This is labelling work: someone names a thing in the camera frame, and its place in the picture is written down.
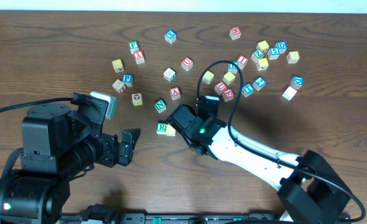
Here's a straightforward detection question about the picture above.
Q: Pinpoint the green R block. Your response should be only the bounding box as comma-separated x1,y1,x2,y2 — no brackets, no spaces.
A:
156,122,167,135

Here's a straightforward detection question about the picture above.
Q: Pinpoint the yellow block O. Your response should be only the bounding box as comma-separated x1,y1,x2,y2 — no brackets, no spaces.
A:
166,124,176,136

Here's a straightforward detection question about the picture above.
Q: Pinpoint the blue T block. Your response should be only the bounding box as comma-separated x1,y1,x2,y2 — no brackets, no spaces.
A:
241,83,254,97

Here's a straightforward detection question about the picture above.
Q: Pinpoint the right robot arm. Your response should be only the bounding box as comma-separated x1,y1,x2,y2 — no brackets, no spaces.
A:
167,105,350,223

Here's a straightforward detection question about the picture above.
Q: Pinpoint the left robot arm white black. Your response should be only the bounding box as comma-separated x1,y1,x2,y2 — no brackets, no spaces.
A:
0,100,141,223

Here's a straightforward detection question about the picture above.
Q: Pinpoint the yellow picture block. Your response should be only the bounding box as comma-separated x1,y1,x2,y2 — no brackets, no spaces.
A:
132,93,143,106

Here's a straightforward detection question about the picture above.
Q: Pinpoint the green N block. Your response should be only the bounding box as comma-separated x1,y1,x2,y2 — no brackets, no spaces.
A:
154,99,167,113

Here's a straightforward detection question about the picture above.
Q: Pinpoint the beige red block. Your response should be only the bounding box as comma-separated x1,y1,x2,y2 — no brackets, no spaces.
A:
112,80,126,93

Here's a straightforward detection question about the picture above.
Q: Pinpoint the blue P block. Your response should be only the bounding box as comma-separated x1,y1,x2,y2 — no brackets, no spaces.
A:
121,73,134,87

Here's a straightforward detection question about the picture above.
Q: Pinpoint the red A block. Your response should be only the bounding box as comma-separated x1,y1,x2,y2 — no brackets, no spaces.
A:
169,86,181,100

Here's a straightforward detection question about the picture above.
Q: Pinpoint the white grey picture block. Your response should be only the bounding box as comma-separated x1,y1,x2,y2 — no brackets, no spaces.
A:
164,68,176,82

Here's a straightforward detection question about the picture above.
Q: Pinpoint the green F block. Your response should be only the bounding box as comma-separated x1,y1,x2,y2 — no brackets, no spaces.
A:
128,40,139,54

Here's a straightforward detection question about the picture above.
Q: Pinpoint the red U block upper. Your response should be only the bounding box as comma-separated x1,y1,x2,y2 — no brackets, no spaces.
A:
181,57,193,72

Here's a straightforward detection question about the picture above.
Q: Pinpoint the red u block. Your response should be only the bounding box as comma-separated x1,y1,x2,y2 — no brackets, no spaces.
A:
181,57,193,72
215,81,228,95

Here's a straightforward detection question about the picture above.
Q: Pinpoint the red U block lower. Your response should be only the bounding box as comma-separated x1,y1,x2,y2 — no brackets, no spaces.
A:
215,81,228,95

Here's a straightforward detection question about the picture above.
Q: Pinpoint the blue X block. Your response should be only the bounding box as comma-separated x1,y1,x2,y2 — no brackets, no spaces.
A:
164,30,177,44

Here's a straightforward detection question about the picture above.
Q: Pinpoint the blue L block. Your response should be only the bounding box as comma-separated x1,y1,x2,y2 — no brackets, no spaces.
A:
228,61,239,74

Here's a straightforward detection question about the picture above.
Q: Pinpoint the red I block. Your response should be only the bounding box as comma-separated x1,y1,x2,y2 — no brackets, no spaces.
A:
237,55,249,70

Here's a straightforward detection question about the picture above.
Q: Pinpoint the blue 2 block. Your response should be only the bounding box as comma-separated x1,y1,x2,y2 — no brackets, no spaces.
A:
253,77,267,91

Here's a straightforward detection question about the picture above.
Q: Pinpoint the red block top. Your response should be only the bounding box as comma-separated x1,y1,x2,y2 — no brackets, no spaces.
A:
230,27,242,40

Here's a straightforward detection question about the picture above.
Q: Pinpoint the yellow block by Z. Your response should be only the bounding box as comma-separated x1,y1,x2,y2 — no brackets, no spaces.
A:
256,58,269,71

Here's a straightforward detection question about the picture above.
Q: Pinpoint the green Z block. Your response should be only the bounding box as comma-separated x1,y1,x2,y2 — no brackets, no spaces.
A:
251,49,264,63

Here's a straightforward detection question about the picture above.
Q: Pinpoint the white blank block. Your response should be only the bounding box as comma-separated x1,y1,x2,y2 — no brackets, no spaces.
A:
282,86,297,101

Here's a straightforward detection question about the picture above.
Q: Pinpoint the blue 5 block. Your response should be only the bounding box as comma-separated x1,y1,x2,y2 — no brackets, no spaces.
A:
267,47,280,60

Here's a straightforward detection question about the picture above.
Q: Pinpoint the blue D block right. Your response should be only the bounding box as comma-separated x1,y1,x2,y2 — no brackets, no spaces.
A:
290,76,304,90

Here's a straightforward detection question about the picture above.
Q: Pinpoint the blue d block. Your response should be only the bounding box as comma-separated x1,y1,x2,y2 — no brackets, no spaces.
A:
275,41,287,54
290,76,304,90

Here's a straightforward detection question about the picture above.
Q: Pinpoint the blue D block upper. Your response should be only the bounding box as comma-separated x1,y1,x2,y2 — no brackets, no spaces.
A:
275,41,287,54

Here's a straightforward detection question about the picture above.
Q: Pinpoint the yellow 8 block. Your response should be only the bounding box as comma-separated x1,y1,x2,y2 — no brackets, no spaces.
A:
287,51,300,64

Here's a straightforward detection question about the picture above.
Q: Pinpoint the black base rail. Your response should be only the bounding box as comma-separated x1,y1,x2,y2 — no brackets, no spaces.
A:
57,213,279,224

